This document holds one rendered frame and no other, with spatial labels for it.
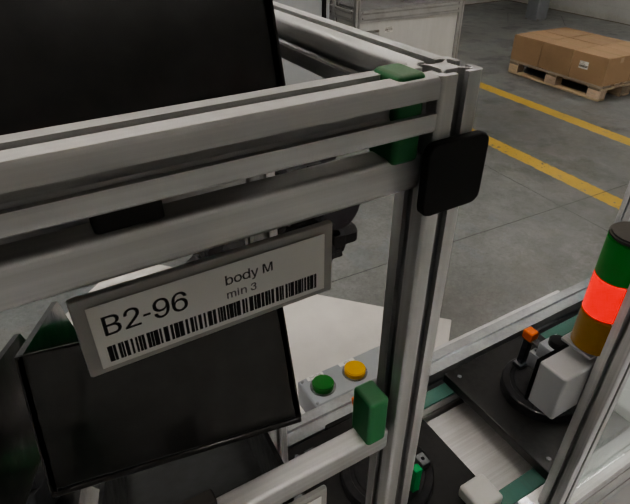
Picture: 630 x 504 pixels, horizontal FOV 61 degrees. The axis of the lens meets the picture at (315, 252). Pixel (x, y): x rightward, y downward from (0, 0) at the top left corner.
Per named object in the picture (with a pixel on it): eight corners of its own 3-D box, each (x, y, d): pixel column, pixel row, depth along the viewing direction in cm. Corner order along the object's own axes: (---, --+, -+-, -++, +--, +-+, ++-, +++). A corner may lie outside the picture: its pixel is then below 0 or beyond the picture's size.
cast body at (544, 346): (525, 363, 94) (534, 333, 90) (542, 353, 95) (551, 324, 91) (565, 395, 88) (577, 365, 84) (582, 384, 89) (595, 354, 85)
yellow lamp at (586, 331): (561, 336, 65) (572, 306, 62) (587, 322, 67) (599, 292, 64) (597, 362, 61) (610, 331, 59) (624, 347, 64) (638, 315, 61)
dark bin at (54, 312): (92, 338, 52) (75, 266, 51) (223, 308, 56) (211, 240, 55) (50, 499, 26) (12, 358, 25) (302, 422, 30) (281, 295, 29)
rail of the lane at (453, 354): (242, 480, 93) (237, 441, 87) (576, 311, 130) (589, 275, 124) (256, 506, 89) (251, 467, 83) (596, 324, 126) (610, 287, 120)
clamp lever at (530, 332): (513, 359, 98) (523, 329, 93) (521, 355, 98) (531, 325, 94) (528, 372, 95) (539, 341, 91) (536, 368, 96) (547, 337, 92)
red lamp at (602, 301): (572, 305, 62) (584, 271, 59) (599, 291, 64) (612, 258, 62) (611, 330, 59) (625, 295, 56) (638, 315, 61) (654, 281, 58)
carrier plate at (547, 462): (442, 381, 100) (444, 373, 99) (530, 335, 110) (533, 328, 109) (547, 482, 83) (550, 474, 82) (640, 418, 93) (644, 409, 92)
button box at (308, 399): (297, 403, 102) (296, 380, 98) (386, 362, 111) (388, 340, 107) (316, 429, 97) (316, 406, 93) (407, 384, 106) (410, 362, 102)
